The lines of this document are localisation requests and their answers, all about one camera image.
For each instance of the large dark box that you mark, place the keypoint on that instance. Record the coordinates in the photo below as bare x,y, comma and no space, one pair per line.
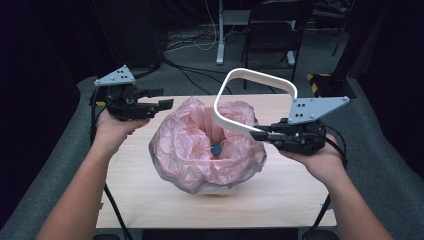
133,33

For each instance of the white desk frame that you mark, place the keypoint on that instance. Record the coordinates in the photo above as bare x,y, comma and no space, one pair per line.
220,33

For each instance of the person's left hand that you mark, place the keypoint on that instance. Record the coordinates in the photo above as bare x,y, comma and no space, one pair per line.
111,131

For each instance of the pink trash bag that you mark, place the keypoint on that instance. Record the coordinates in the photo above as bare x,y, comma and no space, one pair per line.
186,156

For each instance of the small blue item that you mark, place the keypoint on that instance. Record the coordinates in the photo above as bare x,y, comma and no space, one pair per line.
216,149

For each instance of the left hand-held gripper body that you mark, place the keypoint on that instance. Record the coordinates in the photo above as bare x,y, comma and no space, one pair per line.
128,108

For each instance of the person's right hand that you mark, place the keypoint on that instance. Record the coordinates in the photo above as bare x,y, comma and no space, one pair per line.
325,165

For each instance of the black folding chair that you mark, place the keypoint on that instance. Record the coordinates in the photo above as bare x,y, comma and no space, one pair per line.
271,33

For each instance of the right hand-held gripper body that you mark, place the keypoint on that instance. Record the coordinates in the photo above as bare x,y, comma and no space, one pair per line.
306,138

